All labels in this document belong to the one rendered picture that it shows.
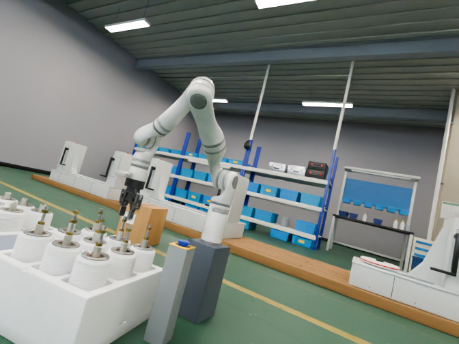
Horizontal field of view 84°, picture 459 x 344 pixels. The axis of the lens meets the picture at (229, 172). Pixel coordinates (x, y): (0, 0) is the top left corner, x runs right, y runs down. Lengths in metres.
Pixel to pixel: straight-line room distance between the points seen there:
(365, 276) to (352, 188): 4.17
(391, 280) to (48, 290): 2.23
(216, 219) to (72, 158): 4.42
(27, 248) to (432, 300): 2.43
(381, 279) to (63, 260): 2.18
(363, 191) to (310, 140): 3.57
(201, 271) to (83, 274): 0.46
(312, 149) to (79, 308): 8.91
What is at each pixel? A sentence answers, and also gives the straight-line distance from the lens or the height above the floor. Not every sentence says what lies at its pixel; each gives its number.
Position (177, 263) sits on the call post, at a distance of 0.90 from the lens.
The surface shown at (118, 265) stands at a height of 0.22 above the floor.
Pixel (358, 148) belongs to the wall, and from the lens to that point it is 9.20.
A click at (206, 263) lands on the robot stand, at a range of 1.10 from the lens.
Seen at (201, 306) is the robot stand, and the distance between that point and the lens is 1.14.
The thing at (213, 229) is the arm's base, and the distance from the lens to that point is 1.11.
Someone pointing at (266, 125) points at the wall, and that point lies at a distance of 10.11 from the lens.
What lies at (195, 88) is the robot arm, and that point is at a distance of 0.87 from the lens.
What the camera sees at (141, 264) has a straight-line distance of 1.02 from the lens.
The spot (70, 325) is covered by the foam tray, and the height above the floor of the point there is 0.11.
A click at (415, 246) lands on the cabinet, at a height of 0.53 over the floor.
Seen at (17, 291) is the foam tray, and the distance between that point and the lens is 0.96.
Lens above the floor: 0.50
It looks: 6 degrees up
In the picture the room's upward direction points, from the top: 14 degrees clockwise
